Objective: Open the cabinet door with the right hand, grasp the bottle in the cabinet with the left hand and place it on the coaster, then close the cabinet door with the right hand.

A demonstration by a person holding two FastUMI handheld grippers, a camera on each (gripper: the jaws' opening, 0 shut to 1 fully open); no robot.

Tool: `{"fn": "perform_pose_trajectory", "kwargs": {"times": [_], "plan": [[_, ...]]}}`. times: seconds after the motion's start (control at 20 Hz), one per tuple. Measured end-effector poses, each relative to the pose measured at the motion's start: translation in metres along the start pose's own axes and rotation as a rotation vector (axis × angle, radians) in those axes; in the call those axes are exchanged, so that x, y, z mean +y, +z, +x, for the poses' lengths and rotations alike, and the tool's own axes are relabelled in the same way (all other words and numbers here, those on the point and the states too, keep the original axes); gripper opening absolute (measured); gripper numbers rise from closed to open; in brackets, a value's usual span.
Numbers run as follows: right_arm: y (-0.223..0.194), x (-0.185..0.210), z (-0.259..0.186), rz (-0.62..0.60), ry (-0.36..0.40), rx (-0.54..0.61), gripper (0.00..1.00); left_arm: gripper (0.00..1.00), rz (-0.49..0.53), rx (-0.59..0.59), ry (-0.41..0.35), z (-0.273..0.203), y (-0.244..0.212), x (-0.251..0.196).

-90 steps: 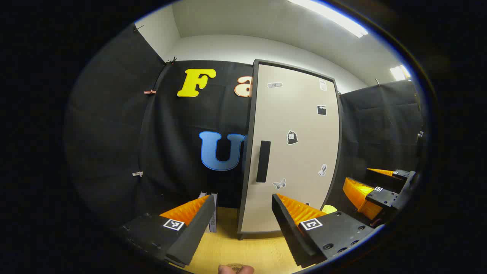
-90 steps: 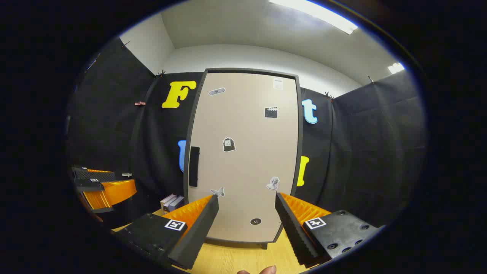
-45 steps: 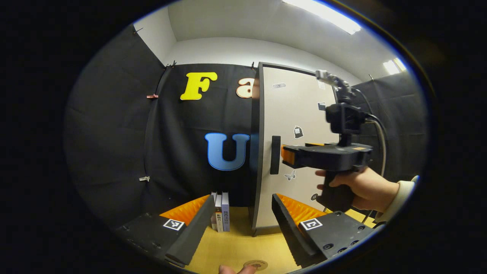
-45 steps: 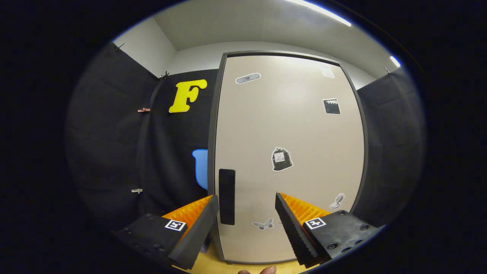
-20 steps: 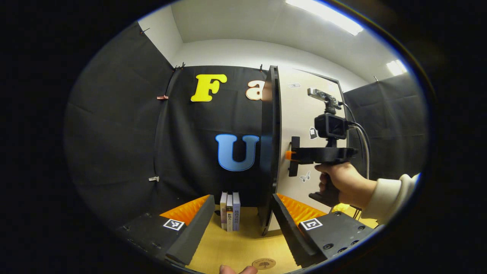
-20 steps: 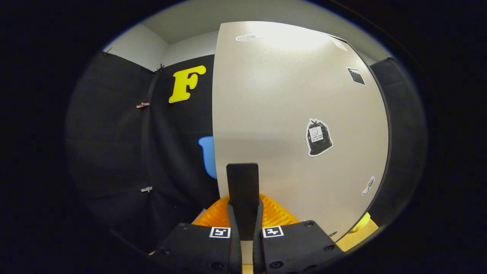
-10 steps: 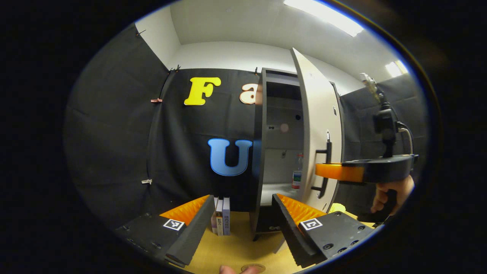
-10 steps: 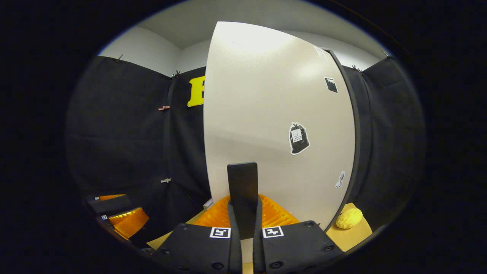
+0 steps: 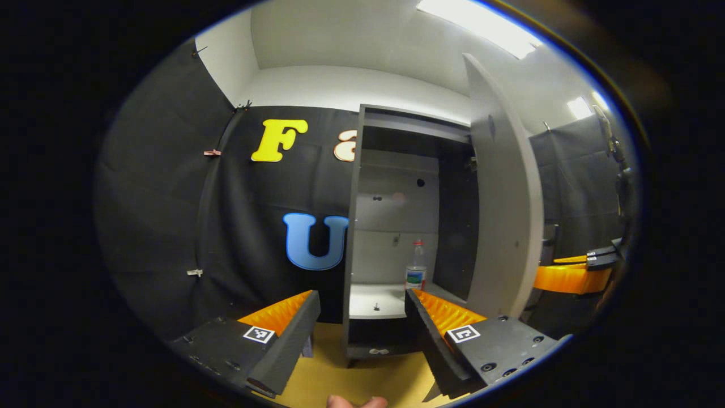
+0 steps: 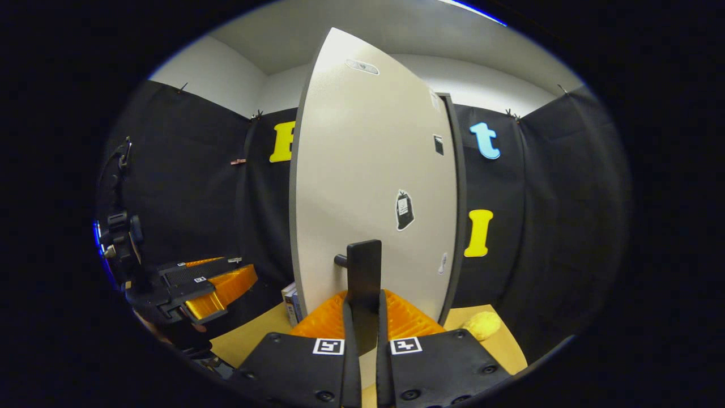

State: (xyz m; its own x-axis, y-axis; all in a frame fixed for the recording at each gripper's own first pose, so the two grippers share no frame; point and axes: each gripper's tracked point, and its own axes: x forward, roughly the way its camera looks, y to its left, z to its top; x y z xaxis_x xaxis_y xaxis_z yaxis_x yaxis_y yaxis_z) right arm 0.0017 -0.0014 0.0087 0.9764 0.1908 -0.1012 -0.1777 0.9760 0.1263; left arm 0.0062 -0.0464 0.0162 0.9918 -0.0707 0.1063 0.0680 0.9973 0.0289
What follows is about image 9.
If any long ceiling light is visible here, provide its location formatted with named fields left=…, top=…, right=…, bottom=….
left=416, top=0, right=544, bottom=60

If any black backdrop cloth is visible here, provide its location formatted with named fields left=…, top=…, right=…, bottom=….
left=93, top=37, right=641, bottom=341

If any clear plastic bottle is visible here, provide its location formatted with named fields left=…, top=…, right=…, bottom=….
left=405, top=240, right=429, bottom=291

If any small ceiling light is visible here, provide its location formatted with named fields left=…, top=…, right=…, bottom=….
left=566, top=91, right=610, bottom=120

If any dark grey cabinet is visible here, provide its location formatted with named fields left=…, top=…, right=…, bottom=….
left=342, top=104, right=480, bottom=368

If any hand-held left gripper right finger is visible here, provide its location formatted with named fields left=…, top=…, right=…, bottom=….
left=404, top=288, right=568, bottom=401

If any black cabinet door handle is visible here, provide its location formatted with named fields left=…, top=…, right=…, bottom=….
left=542, top=224, right=561, bottom=262

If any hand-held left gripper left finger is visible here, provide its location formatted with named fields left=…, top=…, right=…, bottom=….
left=169, top=290, right=321, bottom=398

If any white cabinet shelf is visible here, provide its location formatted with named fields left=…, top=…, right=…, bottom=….
left=349, top=283, right=407, bottom=319

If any beige cabinet door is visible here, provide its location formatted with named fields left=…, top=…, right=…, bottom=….
left=463, top=53, right=545, bottom=321

